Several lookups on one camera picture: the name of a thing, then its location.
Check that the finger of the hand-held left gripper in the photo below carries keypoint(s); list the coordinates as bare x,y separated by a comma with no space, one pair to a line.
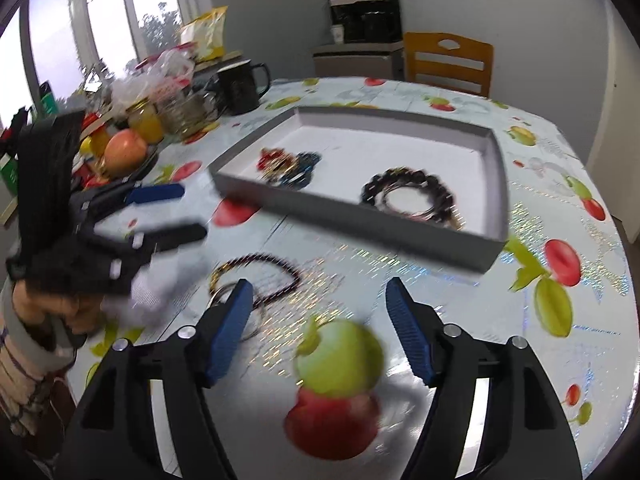
180,234
160,191

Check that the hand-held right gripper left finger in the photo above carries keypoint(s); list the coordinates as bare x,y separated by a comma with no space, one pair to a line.
227,330

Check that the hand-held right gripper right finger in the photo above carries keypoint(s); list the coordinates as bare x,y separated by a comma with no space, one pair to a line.
410,330

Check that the red bead gold jewelry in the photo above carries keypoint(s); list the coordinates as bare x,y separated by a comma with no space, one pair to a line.
272,162

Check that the grey shallow tray box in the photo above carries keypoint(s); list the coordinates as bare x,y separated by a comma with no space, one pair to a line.
350,212

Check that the person's left forearm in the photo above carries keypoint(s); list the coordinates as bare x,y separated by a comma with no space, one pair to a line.
25,375

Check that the person's left hand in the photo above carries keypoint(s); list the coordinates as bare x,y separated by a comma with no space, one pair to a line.
55,310

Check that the black plate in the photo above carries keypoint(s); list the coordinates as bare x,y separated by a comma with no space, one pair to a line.
147,167

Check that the fruit print tablecloth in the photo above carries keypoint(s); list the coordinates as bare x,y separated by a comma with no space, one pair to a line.
450,305

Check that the orange grapefruit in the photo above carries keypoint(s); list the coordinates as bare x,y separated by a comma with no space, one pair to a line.
125,152

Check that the glass jar yellow contents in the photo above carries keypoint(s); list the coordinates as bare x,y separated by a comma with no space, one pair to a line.
146,127

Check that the white cloth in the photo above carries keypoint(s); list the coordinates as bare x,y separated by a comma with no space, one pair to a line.
150,292

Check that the yellow bottle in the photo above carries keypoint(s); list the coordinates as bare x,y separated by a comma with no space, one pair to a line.
95,145

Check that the clear glass jar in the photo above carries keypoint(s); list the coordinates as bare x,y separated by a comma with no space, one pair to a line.
182,112

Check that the green spray can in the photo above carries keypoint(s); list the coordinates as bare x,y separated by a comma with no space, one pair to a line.
50,100

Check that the clear plastic bag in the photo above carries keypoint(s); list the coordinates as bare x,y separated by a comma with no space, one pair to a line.
170,67

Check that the black mug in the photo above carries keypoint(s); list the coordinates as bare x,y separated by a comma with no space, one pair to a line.
240,87

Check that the yellow snack bags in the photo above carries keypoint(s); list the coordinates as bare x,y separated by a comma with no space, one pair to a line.
207,32

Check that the window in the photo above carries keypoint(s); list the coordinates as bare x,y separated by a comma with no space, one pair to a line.
110,10

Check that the grey cabinet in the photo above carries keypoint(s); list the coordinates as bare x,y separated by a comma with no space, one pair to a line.
355,62

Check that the white paper cup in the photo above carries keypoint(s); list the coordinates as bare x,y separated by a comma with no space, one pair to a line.
338,33

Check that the black coffee machine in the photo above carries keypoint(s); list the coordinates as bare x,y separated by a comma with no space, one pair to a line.
370,17

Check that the wooden chair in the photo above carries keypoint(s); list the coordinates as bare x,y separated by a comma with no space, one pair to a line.
445,45

